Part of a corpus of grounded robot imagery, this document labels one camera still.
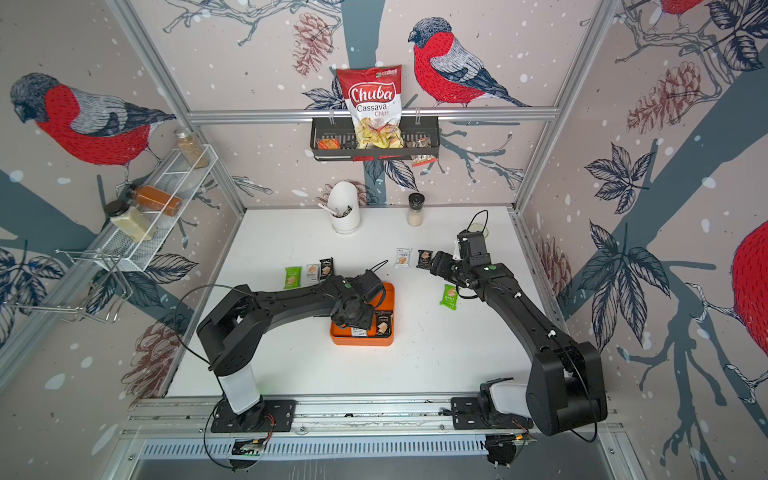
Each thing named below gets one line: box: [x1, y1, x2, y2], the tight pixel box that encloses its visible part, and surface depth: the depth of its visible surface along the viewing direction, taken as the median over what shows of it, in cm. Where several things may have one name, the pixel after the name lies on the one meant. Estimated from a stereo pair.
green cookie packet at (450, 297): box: [440, 284, 459, 311], surface depth 96 cm
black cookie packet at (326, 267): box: [319, 256, 334, 280], surface depth 103 cm
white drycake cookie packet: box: [393, 247, 412, 269], surface depth 106 cm
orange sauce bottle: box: [126, 185, 182, 217], surface depth 74 cm
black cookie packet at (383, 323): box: [375, 310, 393, 338], surface depth 87 cm
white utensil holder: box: [318, 181, 361, 235], surface depth 110 cm
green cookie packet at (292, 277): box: [283, 266, 303, 289], surface depth 102 cm
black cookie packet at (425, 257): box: [416, 249, 433, 270], surface depth 106 cm
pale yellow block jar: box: [103, 200, 157, 242], surface depth 68 cm
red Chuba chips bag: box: [336, 65, 405, 150], surface depth 85 cm
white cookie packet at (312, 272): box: [306, 263, 320, 282], surface depth 103 cm
